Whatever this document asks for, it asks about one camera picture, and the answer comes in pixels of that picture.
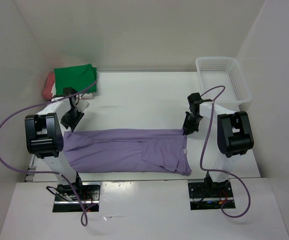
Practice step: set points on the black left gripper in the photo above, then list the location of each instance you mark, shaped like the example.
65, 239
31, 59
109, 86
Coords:
72, 124

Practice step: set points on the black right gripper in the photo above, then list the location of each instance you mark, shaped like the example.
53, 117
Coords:
188, 128

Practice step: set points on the cream white t shirt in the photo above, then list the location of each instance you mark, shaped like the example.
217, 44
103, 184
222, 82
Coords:
83, 96

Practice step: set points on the purple t shirt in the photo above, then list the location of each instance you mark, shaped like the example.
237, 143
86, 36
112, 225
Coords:
127, 151

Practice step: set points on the green t shirt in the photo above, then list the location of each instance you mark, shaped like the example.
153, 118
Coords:
77, 77

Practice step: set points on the red t shirt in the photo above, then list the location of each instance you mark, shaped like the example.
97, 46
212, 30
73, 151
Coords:
50, 87

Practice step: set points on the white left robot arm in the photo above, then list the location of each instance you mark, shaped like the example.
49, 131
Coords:
44, 133

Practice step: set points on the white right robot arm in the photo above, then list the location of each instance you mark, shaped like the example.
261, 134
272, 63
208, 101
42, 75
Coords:
234, 136

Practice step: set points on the white plastic basket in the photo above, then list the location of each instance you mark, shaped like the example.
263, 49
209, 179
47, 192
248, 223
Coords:
225, 71

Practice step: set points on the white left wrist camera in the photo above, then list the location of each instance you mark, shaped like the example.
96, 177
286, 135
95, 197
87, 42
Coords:
82, 105

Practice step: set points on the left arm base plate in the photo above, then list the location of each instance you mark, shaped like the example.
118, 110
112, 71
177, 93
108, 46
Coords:
68, 202

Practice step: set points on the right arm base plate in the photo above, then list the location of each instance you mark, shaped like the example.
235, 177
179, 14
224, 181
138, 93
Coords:
202, 199

